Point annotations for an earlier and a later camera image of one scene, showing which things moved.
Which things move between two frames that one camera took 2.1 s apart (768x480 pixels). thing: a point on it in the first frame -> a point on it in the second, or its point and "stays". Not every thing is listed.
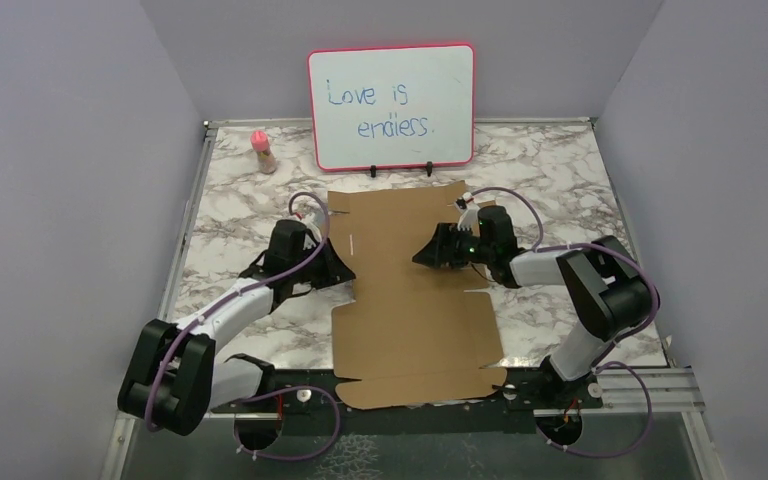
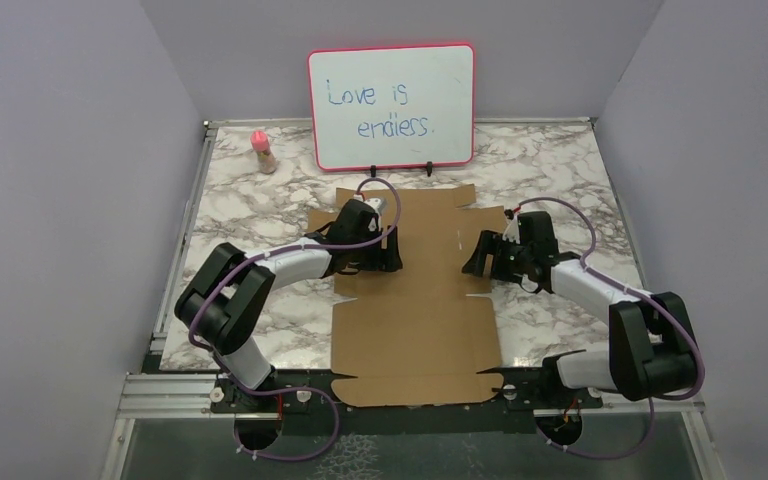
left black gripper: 335,269 -> 386,260
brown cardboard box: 415,332 stays
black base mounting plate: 308,402 stays
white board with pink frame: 391,106 stays
